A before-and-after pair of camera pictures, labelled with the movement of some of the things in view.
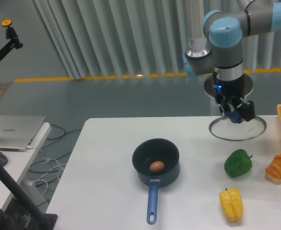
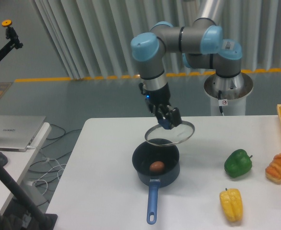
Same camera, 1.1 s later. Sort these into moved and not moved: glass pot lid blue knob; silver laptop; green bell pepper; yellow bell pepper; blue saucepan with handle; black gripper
Moved: glass pot lid blue knob; black gripper
Not moved: yellow bell pepper; silver laptop; blue saucepan with handle; green bell pepper
